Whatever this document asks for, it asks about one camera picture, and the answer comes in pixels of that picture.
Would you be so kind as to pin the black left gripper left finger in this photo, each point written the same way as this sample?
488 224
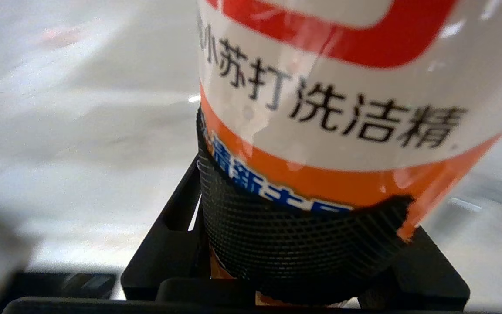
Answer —
242 240

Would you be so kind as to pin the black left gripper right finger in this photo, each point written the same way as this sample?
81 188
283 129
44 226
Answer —
355 253

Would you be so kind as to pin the orange label dish soap bottle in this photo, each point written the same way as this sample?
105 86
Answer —
320 131

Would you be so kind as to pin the black glass cooktop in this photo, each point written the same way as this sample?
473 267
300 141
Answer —
59 285

